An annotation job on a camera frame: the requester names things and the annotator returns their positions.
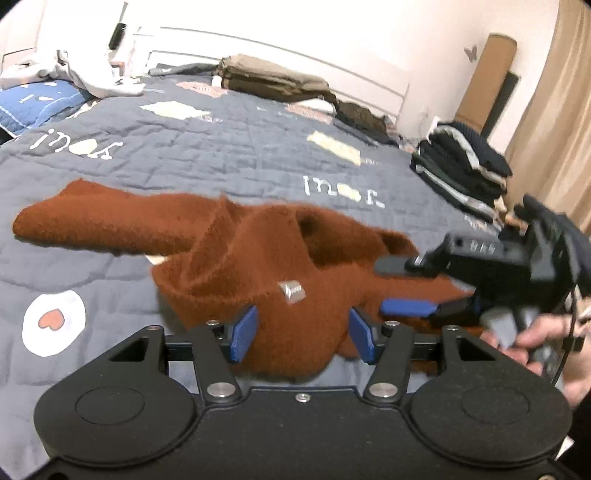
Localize grey printed quilt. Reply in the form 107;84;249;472
0;74;522;467

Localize light grey hoodie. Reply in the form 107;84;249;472
0;48;145;99

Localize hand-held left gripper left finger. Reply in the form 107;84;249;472
108;305;258;406

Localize folded olive clothes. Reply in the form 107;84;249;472
335;99;400;146

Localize dark grey pillow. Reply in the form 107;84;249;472
148;64;220;78

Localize brown cardboard board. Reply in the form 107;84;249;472
456;33;518;134

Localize person's right hand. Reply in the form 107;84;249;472
480;295;591;409

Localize folded khaki clothes stack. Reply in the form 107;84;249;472
217;54;338;104

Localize black hair brush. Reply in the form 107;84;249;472
107;21;129;51

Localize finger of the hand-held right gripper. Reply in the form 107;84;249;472
380;295;483;324
375;254;444;278

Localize stack of folded dark clothes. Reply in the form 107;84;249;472
410;121;514;227

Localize beige curtain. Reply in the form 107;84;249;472
503;0;591;232

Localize blue printed pillow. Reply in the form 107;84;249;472
0;79;95;137

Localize brown sweater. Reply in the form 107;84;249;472
13;179;485;384

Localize white headboard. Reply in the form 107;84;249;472
131;25;411;134

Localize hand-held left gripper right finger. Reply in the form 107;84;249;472
348;307;499;406

